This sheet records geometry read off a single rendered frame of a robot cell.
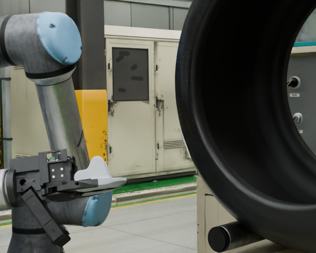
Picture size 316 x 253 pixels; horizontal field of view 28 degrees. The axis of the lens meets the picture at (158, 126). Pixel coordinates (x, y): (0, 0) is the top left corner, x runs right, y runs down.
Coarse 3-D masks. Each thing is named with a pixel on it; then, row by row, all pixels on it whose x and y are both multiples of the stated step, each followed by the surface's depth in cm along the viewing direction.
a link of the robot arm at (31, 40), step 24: (24, 24) 137; (48, 24) 135; (72, 24) 140; (24, 48) 137; (48, 48) 135; (72, 48) 139; (48, 72) 138; (72, 72) 143; (48, 96) 142; (72, 96) 145; (48, 120) 145; (72, 120) 146; (72, 144) 147; (72, 216) 153; (96, 216) 152
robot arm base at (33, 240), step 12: (12, 228) 161; (36, 228) 157; (12, 240) 160; (24, 240) 157; (36, 240) 157; (48, 240) 159; (12, 252) 158; (24, 252) 157; (36, 252) 157; (48, 252) 158; (60, 252) 164
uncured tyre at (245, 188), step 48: (240, 0) 121; (288, 0) 126; (192, 48) 109; (240, 48) 129; (288, 48) 129; (192, 96) 110; (240, 96) 130; (192, 144) 111; (240, 144) 126; (288, 144) 128; (240, 192) 103; (288, 192) 124; (288, 240) 100
